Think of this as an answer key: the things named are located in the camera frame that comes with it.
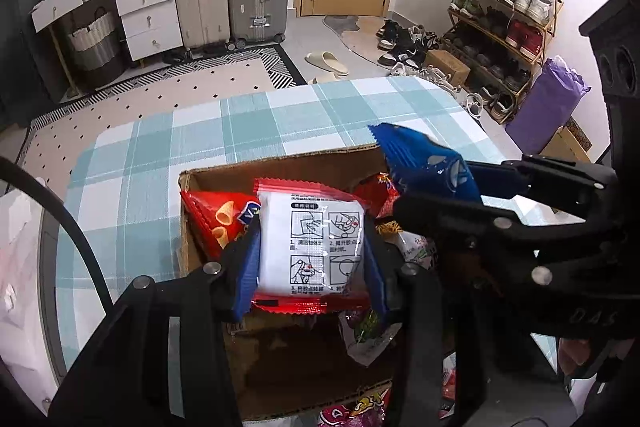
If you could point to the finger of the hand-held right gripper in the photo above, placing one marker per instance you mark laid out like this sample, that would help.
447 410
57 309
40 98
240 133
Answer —
500 179
450 222

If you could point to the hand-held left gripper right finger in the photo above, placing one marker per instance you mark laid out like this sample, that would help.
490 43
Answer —
375 277

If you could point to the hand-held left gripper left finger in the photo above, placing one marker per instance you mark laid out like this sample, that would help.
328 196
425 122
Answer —
247 272

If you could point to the purple white packet green label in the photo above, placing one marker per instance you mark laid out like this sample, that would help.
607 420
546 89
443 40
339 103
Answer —
370 337

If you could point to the blue cookie packet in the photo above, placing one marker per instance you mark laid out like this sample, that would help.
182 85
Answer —
420 162

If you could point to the red edged snack packet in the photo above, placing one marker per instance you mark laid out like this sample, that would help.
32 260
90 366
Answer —
310 247

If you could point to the red cone chips packet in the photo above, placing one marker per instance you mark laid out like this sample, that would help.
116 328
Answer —
215 212

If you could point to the large cardboard box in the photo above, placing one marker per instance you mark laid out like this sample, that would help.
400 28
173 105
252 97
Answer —
300 372

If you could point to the printed cardboard box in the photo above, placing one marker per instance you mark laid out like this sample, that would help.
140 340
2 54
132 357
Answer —
570 142

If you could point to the purple bag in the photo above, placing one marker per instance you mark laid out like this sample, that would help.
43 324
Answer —
545 107

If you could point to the small cardboard box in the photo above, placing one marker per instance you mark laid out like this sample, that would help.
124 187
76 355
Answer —
447 67

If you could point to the purple packet pink mask print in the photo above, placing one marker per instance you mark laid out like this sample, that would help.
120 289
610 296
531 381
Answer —
355 412

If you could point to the teal checked tablecloth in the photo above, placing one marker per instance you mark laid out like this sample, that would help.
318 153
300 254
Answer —
200 132

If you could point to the metal shoe rack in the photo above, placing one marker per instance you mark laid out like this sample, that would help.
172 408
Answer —
505 22

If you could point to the pile of shoes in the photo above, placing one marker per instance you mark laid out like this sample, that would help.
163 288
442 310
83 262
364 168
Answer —
405 47

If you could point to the beige slipper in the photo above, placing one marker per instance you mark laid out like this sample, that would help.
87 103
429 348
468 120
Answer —
327 62

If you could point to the grey doormat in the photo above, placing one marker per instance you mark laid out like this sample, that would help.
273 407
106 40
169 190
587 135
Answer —
350 34

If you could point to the woven laundry basket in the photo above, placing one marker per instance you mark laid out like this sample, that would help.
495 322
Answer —
95 42

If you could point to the white drawer desk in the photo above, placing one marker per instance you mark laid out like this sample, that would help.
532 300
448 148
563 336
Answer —
130 2

